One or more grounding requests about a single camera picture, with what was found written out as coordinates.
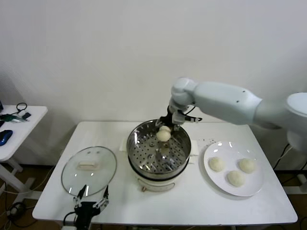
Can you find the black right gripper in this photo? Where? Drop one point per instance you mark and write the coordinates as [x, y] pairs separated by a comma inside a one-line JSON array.
[[170, 118]]

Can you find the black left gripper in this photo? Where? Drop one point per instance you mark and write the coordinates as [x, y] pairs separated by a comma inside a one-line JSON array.
[[85, 212]]

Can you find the white steamed baozi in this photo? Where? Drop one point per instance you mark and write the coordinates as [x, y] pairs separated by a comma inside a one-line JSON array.
[[163, 136], [217, 164], [236, 178], [247, 165]]

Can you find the round glass pot lid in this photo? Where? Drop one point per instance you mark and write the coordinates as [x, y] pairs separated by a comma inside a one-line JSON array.
[[72, 172]]

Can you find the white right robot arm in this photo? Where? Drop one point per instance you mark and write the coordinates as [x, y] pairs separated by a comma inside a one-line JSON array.
[[223, 105]]

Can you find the stainless steel steamer basket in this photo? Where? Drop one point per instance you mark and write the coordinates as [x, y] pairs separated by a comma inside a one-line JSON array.
[[135, 146]]

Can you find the white round plate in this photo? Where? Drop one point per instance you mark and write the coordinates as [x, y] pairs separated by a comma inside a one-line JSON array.
[[216, 182]]

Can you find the white side table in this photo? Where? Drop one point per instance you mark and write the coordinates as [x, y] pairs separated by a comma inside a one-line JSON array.
[[36, 115]]

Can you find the blue computer mouse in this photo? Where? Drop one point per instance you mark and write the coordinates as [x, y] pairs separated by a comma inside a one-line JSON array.
[[5, 137]]

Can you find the small black device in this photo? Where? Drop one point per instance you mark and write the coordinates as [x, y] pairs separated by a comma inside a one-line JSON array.
[[26, 115]]

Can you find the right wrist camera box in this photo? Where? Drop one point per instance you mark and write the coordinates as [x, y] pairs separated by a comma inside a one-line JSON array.
[[184, 118]]

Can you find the white desk frame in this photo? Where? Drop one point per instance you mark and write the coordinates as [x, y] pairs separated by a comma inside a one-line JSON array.
[[297, 190]]

